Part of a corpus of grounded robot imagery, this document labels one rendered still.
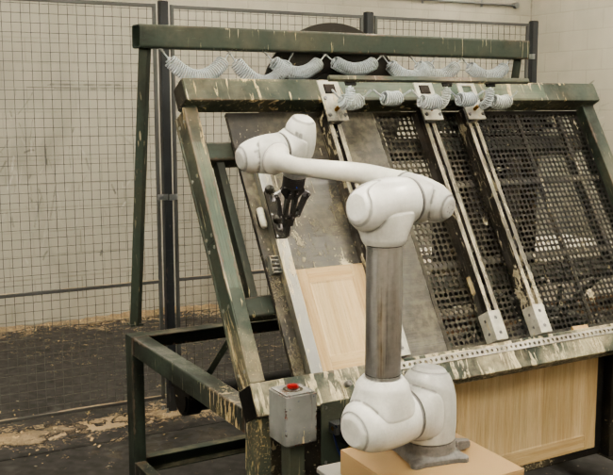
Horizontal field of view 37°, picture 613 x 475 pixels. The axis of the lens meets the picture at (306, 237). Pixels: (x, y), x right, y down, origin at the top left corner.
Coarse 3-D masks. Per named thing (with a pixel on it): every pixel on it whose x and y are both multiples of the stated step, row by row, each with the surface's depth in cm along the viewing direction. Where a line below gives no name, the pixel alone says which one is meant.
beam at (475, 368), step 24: (600, 336) 400; (408, 360) 351; (480, 360) 366; (504, 360) 371; (528, 360) 377; (552, 360) 382; (576, 360) 399; (264, 384) 321; (288, 384) 325; (312, 384) 329; (336, 384) 334; (456, 384) 369; (264, 408) 317
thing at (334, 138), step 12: (336, 84) 384; (348, 84) 369; (324, 96) 378; (336, 96) 381; (324, 108) 376; (336, 108) 377; (324, 120) 381; (336, 120) 376; (348, 120) 379; (324, 132) 382; (336, 132) 379; (336, 144) 376; (336, 156) 375; (348, 156) 376; (336, 180) 377; (348, 192) 369; (360, 240) 364; (360, 252) 364; (408, 348) 351
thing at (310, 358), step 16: (256, 176) 359; (272, 240) 351; (288, 256) 348; (288, 272) 345; (288, 288) 343; (288, 304) 344; (304, 304) 342; (304, 320) 339; (304, 336) 337; (304, 352) 335; (320, 368) 334
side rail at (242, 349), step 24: (192, 120) 353; (192, 144) 348; (192, 168) 350; (192, 192) 351; (216, 192) 344; (216, 216) 340; (216, 240) 336; (216, 264) 337; (216, 288) 339; (240, 288) 332; (240, 312) 328; (240, 336) 325; (240, 360) 325; (240, 384) 327
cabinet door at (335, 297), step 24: (360, 264) 364; (312, 288) 350; (336, 288) 354; (360, 288) 359; (312, 312) 345; (336, 312) 350; (360, 312) 355; (336, 336) 346; (360, 336) 350; (336, 360) 341; (360, 360) 346
